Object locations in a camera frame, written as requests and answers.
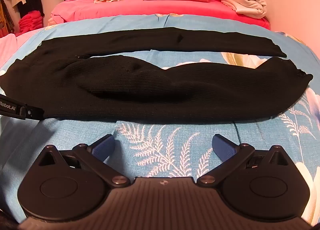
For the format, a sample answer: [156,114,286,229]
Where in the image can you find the black knit pants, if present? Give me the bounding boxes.
[1,27,313,123]

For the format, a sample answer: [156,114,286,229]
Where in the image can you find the blue floral bed sheet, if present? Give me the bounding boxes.
[1,15,319,224]

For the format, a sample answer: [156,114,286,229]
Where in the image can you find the pink bed cover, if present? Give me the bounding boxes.
[0,28,43,67]

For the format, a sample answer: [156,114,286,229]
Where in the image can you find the red folded cloth pile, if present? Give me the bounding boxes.
[16,10,43,36]

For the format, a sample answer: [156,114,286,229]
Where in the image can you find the cream folded blanket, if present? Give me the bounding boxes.
[221,0,267,19]

